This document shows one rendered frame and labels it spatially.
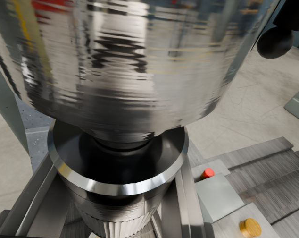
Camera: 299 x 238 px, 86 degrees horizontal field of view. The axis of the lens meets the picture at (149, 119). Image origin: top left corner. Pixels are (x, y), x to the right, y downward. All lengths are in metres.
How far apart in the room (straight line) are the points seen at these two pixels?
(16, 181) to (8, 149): 0.32
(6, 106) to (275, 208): 0.71
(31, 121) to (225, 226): 0.46
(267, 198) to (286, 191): 0.07
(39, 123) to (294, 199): 0.67
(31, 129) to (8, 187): 1.13
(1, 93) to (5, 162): 1.25
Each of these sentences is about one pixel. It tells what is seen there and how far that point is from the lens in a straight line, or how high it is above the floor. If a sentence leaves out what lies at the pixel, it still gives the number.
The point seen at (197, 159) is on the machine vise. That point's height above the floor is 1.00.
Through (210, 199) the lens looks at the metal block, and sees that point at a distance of 0.27.
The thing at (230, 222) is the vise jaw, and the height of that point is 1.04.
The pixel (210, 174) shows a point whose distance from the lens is 0.30.
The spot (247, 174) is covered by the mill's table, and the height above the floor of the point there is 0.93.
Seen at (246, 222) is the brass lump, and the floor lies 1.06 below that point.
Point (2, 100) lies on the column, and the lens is 0.54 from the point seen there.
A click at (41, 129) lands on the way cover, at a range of 0.49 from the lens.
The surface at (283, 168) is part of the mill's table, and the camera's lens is 0.63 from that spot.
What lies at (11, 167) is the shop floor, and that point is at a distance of 1.69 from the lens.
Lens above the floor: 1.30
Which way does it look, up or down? 44 degrees down
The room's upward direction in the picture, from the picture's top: 12 degrees clockwise
